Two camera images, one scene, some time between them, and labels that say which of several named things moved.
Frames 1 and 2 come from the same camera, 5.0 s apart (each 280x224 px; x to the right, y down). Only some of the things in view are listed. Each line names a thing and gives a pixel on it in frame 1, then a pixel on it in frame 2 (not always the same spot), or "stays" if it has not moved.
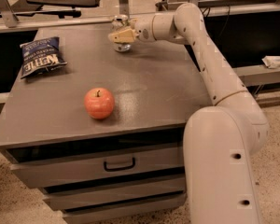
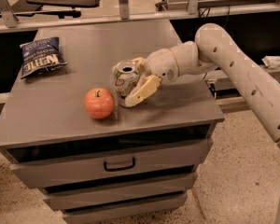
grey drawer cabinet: [104, 135] stays
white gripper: [143, 26] -> [161, 64]
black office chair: [61, 1] stays
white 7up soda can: [119, 23] -> [126, 74]
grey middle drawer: [73, 198] stays
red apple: [99, 103] stays
